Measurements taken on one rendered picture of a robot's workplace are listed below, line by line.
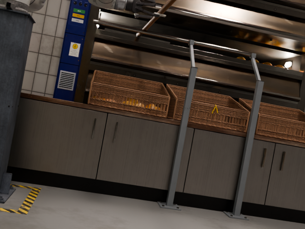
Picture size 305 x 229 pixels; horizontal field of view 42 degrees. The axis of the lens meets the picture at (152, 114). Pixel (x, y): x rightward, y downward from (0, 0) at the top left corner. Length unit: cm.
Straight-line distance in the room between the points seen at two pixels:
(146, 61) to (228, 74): 71
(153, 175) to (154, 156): 13
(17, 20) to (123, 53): 118
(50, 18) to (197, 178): 166
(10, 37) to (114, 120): 86
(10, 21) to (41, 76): 101
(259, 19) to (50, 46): 174
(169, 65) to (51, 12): 102
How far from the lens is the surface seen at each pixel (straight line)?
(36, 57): 321
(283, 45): 357
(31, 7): 252
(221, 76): 334
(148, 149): 266
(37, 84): 319
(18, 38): 223
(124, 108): 268
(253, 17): 351
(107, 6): 226
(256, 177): 291
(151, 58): 322
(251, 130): 279
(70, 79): 314
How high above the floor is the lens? 60
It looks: level
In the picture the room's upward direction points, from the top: 10 degrees clockwise
